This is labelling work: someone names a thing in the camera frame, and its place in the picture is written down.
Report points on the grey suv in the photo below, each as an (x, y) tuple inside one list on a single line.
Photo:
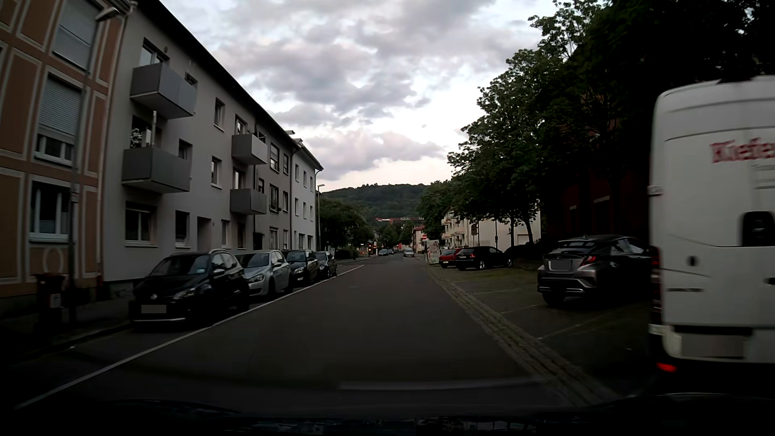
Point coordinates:
[(590, 266)]

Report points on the grey apartment building with balconies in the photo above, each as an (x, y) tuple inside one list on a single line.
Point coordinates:
[(206, 181)]

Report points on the asphalt parking area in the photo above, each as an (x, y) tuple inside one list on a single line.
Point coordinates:
[(575, 327)]

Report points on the dark car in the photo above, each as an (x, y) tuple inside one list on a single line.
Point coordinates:
[(327, 262), (303, 265)]

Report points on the car's own bonnet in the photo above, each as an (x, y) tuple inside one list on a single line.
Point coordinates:
[(387, 418)]

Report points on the black hatchback car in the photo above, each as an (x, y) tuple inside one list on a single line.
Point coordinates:
[(481, 257)]

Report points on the lamp post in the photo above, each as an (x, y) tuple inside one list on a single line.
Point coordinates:
[(318, 218)]

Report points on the brown and beige building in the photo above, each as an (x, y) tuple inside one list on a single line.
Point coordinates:
[(48, 151)]

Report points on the row of trees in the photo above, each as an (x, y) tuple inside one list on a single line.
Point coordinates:
[(575, 121)]

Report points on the grey asphalt road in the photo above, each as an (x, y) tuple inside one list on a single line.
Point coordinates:
[(363, 327)]

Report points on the wooded hill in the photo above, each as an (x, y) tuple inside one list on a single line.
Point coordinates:
[(378, 200)]

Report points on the pavement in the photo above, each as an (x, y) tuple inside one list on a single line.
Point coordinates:
[(60, 330)]

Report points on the road markings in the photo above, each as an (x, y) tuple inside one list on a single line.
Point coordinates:
[(181, 336)]

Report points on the red car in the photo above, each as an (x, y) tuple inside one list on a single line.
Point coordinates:
[(448, 257)]

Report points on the dark red building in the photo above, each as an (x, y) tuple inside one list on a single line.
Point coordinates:
[(596, 206)]

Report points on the white building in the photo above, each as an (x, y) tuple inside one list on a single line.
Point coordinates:
[(484, 231)]

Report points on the white van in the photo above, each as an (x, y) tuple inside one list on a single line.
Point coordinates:
[(708, 242)]

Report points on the silver car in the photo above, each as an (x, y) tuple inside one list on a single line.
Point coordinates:
[(266, 272)]

